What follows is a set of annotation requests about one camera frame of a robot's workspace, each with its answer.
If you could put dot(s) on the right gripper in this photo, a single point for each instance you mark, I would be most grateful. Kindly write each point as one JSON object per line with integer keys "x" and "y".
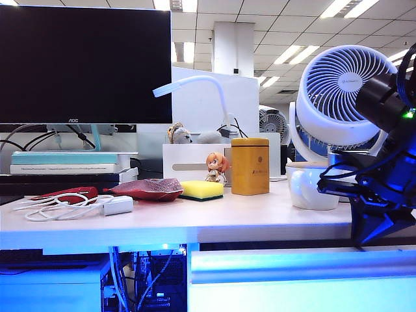
{"x": 383, "y": 182}

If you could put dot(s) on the white desk drawer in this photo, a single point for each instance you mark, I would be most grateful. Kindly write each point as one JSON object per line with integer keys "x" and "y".
{"x": 292, "y": 289}

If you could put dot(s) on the yellow green cleaning sponge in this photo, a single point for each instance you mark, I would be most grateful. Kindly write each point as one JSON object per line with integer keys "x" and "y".
{"x": 201, "y": 189}

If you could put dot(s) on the white ceramic mug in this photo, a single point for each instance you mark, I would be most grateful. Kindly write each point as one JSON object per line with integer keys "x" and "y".
{"x": 302, "y": 191}

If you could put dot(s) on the wooden lid with fox figure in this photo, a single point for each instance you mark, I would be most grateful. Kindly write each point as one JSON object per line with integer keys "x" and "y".
{"x": 305, "y": 165}

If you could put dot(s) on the white round desk fan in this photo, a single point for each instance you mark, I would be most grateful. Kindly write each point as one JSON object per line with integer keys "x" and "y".
{"x": 325, "y": 126}

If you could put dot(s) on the white storage box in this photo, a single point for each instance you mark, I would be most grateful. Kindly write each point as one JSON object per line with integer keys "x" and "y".
{"x": 274, "y": 156}

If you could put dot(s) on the yellow tea tin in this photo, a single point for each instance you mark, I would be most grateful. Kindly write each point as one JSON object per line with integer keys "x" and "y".
{"x": 250, "y": 169}

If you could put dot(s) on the small white background fan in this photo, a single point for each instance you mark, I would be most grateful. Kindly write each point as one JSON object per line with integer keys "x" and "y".
{"x": 273, "y": 125}

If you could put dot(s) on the orange-haired anime figurine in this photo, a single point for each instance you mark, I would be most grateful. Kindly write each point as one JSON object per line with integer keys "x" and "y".
{"x": 217, "y": 164}

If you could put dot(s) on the grey round plush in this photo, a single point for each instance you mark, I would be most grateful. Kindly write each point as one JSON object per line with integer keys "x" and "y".
{"x": 209, "y": 137}

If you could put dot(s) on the white tissue box organizer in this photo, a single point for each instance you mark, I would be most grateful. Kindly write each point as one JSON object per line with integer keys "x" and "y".
{"x": 185, "y": 159}

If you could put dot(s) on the white flexible desk lamp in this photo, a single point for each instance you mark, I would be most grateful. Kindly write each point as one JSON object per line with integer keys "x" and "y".
{"x": 214, "y": 84}

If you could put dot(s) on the white partition panel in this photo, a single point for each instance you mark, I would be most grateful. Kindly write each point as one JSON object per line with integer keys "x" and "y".
{"x": 195, "y": 110}

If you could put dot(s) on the beige plush toy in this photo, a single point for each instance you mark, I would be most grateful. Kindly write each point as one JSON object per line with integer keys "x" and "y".
{"x": 179, "y": 135}

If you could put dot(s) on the black computer tower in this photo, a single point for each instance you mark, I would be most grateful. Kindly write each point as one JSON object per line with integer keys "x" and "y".
{"x": 169, "y": 279}

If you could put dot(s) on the red patterned pouch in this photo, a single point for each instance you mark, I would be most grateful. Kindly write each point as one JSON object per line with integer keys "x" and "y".
{"x": 149, "y": 188}

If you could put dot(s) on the small white box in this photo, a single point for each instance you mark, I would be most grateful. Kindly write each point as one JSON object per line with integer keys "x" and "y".
{"x": 129, "y": 175}

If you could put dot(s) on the white power adapter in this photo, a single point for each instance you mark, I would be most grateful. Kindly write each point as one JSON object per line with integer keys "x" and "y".
{"x": 118, "y": 205}

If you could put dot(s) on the teal monitor stand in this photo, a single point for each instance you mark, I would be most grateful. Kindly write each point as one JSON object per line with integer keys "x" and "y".
{"x": 96, "y": 137}

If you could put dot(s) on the red flat case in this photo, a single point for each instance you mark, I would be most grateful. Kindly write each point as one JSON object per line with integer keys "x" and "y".
{"x": 76, "y": 191}

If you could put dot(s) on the white book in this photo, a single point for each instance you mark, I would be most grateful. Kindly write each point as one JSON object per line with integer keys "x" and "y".
{"x": 65, "y": 169}

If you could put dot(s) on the teal book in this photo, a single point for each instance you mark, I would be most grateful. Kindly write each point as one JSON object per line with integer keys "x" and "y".
{"x": 65, "y": 159}

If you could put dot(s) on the black flat box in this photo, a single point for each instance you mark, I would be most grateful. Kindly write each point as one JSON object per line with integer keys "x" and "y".
{"x": 58, "y": 184}

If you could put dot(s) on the black AOC computer monitor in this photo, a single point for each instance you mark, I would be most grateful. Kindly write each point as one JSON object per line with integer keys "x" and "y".
{"x": 81, "y": 65}

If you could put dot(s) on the white low cabinet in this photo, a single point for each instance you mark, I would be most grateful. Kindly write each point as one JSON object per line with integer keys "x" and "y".
{"x": 48, "y": 289}

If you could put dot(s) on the black under-desk tray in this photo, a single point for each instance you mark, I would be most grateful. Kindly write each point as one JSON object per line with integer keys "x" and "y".
{"x": 19, "y": 256}

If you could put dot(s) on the small black wall sensor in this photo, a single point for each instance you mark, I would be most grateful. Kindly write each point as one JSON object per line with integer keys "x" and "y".
{"x": 236, "y": 71}

